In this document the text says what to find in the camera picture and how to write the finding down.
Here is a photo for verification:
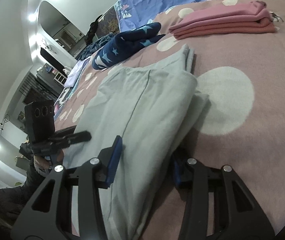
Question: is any light grey long-sleeve shirt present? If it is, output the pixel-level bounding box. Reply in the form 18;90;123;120
63;45;207;239

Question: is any black sleeve left forearm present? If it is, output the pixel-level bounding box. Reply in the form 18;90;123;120
0;159;45;230

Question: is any folded pink clothes stack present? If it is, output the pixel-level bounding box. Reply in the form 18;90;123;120
168;1;277;40

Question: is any left hand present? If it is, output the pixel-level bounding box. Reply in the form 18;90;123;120
31;150;64;177

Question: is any dark deer print bedsheet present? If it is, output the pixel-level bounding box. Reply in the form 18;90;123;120
53;87;75;118

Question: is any white shelf rack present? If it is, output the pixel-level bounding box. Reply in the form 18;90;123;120
54;72;67;86

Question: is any folded lilac cloth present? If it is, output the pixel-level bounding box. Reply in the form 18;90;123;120
64;56;91;88

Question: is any pink polka dot blanket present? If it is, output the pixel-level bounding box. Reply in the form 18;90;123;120
56;0;285;239

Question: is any black garment on headboard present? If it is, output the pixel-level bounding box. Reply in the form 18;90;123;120
84;15;103;46

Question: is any navy star patterned garment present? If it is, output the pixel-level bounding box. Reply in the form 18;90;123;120
92;22;165;70

